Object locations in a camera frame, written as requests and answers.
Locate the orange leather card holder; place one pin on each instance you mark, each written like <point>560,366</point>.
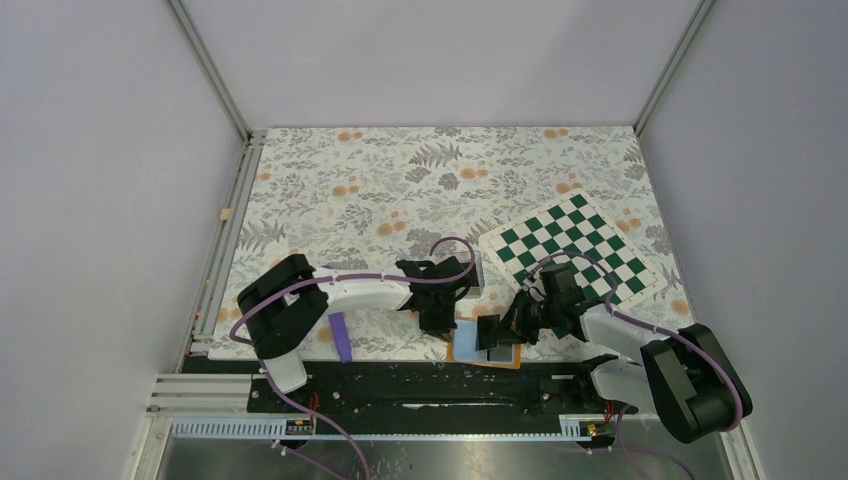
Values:
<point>469,346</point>

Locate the clear acrylic card box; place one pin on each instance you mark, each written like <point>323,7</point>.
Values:
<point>470,286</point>

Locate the floral patterned table mat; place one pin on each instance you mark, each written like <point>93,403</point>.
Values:
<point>364,198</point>

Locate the green white chessboard mat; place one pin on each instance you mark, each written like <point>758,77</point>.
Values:
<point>570,255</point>

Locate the right aluminium frame post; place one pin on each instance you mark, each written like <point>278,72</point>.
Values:
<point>675,60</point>

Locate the left aluminium frame post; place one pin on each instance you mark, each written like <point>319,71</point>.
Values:
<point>195,42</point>

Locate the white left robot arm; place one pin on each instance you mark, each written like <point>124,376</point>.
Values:
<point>281,307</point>

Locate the purple marker pen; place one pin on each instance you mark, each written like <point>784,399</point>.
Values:
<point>341,339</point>

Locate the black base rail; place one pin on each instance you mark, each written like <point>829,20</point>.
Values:
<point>430,398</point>

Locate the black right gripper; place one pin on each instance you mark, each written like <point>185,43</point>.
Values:
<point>518,323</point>

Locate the aluminium frame post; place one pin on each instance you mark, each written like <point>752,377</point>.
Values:
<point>675,60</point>
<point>195,42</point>

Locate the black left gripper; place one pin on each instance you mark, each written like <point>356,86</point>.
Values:
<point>442,328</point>

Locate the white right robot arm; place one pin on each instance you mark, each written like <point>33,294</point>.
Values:
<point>684,377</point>

